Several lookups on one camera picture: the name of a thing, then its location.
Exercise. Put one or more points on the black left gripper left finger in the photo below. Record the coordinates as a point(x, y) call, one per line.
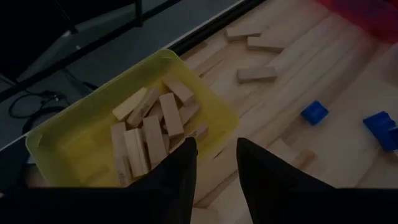
point(168, 193)

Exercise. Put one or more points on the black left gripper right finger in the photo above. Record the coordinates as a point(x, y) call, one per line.
point(273, 196)

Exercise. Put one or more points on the blue plastic brick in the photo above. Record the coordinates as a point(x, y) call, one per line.
point(392, 140)
point(314, 112)
point(377, 123)

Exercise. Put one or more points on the yellow translucent plastic bin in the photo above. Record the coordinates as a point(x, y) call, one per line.
point(77, 149)

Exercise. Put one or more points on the black folding screen panel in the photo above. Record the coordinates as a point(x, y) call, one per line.
point(25, 31)

